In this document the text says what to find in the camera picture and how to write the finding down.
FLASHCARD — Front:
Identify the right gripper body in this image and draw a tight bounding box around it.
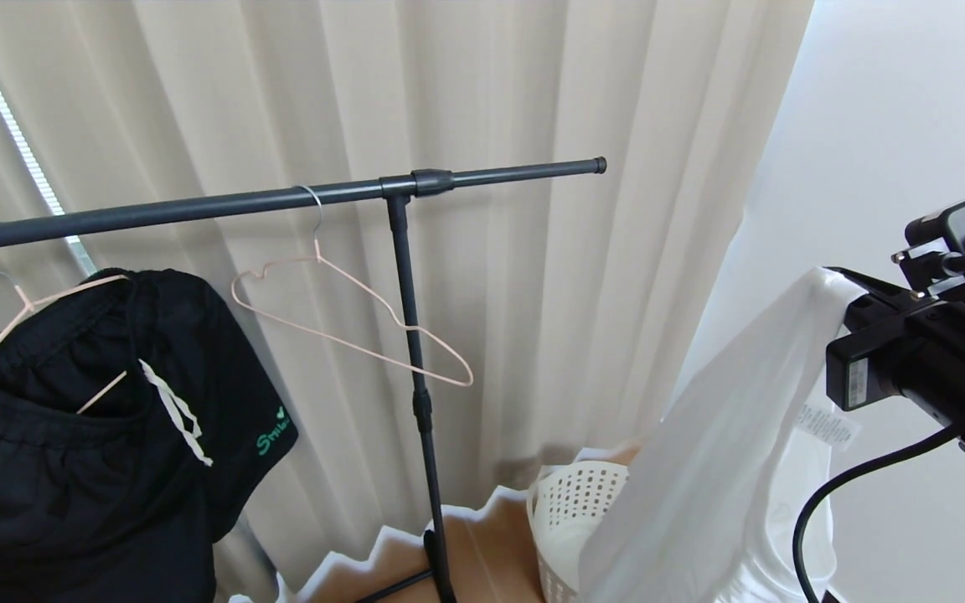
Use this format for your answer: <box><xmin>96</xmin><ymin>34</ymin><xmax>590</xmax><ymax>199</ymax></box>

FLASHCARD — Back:
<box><xmin>826</xmin><ymin>318</ymin><xmax>965</xmax><ymax>453</ymax></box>

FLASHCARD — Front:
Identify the white garment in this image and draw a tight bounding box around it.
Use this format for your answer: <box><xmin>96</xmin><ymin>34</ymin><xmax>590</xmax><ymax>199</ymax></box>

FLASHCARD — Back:
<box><xmin>579</xmin><ymin>266</ymin><xmax>869</xmax><ymax>603</ymax></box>

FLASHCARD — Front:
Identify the black garment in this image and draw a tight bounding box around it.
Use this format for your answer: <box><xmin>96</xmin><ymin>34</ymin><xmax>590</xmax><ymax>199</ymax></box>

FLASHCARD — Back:
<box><xmin>0</xmin><ymin>268</ymin><xmax>299</xmax><ymax>603</ymax></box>

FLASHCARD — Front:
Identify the white laundry basket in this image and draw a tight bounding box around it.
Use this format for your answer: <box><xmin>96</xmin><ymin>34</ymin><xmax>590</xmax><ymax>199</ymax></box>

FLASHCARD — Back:
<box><xmin>527</xmin><ymin>461</ymin><xmax>630</xmax><ymax>603</ymax></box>

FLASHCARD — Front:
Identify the black clothes rack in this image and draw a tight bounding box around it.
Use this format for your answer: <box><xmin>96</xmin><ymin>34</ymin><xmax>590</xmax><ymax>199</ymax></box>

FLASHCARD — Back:
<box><xmin>0</xmin><ymin>157</ymin><xmax>607</xmax><ymax>603</ymax></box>

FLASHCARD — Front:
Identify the beige curtain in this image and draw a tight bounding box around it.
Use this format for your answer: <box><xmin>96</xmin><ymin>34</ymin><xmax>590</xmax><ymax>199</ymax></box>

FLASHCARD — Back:
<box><xmin>0</xmin><ymin>0</ymin><xmax>815</xmax><ymax>603</ymax></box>

